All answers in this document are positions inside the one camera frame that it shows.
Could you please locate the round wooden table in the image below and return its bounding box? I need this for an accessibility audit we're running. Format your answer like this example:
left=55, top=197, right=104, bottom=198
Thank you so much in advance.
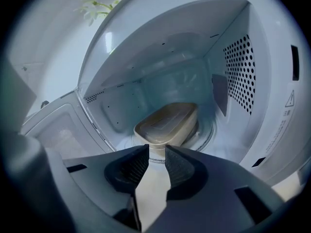
left=135, top=165, right=307, bottom=231

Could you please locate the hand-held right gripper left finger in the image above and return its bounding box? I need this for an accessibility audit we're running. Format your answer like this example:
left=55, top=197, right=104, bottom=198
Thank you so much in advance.
left=63, top=144, right=150, bottom=232

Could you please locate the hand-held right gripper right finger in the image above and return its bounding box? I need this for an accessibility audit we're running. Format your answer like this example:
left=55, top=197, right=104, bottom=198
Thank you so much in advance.
left=165, top=144, right=290, bottom=227

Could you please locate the white artificial flower bunch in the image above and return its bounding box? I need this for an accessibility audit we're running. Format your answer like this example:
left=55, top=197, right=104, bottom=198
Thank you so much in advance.
left=73, top=0, right=127, bottom=27

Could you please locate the beige plastic tray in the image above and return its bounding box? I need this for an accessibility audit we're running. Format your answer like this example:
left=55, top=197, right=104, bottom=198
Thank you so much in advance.
left=133, top=102, right=199, bottom=153

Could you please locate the white microwave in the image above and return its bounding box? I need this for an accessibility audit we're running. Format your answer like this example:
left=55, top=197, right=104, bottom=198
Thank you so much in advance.
left=20, top=0, right=310, bottom=187

